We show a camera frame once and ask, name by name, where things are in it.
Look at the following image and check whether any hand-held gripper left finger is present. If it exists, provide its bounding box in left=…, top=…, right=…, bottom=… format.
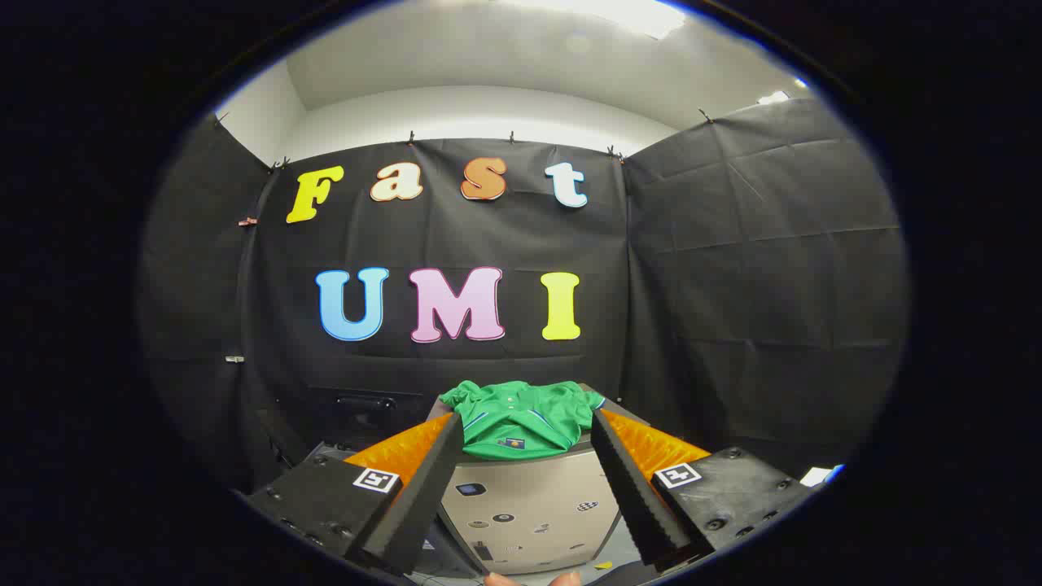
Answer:
left=244, top=411, right=466, bottom=575

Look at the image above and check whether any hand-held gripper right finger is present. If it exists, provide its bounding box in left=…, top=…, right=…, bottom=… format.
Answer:
left=590, top=407, right=816, bottom=571

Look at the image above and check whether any dark washing machine lid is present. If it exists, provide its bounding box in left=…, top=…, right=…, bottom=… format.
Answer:
left=313, top=389, right=440, bottom=450

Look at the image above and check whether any green polo shirt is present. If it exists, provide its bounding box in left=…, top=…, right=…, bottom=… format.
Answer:
left=438, top=380, right=607, bottom=461

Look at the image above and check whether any beige cabinet with grey top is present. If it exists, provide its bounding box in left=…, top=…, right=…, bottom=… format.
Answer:
left=436, top=383, right=652, bottom=575

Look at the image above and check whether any black backdrop cloth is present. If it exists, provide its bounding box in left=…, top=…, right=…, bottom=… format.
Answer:
left=138, top=98, right=908, bottom=497

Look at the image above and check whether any row of black clips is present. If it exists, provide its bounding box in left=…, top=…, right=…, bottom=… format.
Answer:
left=213, top=108, right=716, bottom=172

